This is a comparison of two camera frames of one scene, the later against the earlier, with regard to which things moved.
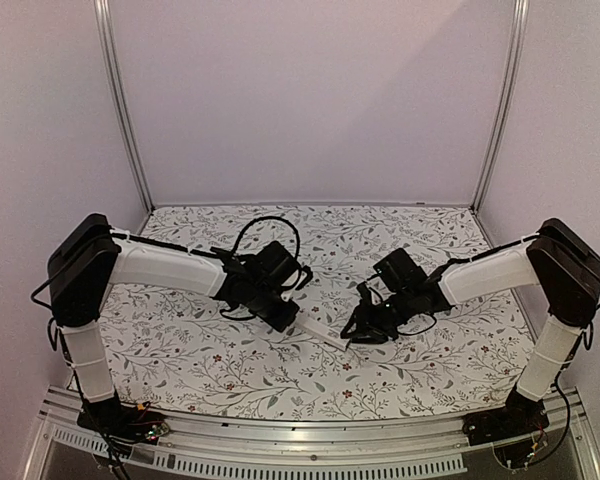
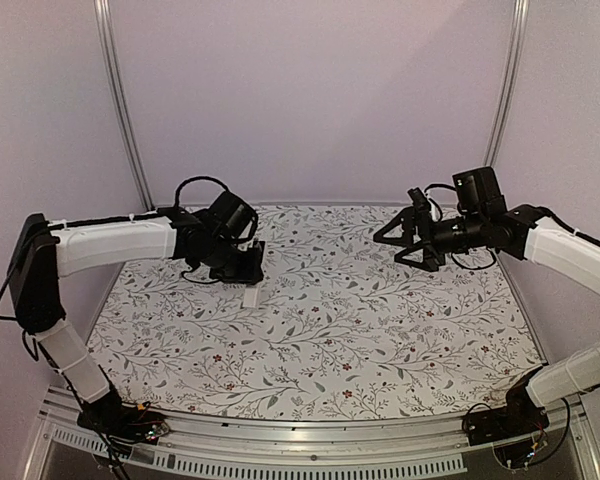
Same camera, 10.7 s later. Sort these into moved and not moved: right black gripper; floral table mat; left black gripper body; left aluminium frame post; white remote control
Moved: left black gripper body; white remote control; right black gripper
Not moved: floral table mat; left aluminium frame post
